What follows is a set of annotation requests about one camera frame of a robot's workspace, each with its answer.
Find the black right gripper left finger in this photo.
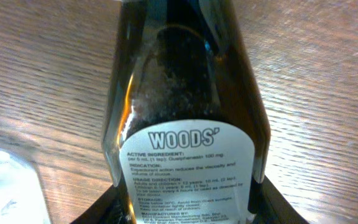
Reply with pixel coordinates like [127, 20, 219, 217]
[71, 184, 129, 224]

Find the dark brown syrup bottle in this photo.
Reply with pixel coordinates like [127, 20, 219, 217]
[102, 0, 270, 223]

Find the white spray bottle clear cap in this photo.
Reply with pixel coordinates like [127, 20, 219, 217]
[0, 148, 51, 224]

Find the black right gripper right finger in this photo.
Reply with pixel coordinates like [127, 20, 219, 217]
[249, 177, 308, 224]

